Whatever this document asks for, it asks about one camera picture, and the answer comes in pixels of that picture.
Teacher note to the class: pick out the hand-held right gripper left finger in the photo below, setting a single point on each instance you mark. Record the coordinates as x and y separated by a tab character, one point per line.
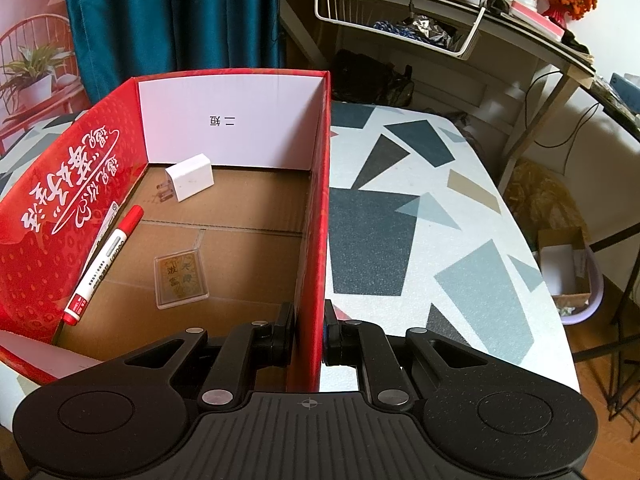
285	332

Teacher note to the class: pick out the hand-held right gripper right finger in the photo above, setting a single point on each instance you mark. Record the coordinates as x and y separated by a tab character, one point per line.
332	345

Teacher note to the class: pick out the clear card case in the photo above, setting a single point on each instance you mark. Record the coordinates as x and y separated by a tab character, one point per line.
180	277

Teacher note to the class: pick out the white charger plug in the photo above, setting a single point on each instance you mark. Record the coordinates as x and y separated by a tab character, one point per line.
192	177

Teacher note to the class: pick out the red whiteboard marker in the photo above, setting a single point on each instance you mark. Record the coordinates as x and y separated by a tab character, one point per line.
105	260

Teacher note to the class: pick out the red cardboard box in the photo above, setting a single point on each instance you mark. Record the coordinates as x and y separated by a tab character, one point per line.
50	240

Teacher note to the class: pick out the geometric patterned tablecloth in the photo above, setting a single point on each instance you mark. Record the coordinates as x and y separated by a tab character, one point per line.
450	210

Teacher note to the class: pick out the small brown cardboard box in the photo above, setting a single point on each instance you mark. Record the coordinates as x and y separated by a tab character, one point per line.
555	240

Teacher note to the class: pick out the yellow plastic bag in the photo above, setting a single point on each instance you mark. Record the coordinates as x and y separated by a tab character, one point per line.
540	195

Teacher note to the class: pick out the purple plastic basin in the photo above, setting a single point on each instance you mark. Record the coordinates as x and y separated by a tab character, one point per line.
595	300

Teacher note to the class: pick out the black bag under desk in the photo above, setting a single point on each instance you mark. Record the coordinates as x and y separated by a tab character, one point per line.
365	77

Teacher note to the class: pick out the crumpled silver foil packet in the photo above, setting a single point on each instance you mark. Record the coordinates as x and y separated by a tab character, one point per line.
425	30

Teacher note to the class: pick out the teal curtain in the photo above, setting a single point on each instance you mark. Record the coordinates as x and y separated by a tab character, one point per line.
175	20

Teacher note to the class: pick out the grey desk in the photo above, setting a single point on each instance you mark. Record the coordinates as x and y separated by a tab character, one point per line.
520	27

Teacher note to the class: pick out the black folding table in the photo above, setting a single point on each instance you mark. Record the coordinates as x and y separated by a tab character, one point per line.
625	120

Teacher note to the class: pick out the pink book stack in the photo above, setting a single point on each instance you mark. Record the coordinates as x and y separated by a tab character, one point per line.
530	15

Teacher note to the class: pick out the blue tissue pack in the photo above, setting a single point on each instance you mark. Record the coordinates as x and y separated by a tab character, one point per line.
627	84

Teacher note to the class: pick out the red vase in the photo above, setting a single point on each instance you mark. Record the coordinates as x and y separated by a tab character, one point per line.
556	16

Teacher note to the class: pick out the pink printed wall backdrop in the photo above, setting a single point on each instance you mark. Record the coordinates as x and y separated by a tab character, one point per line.
30	35

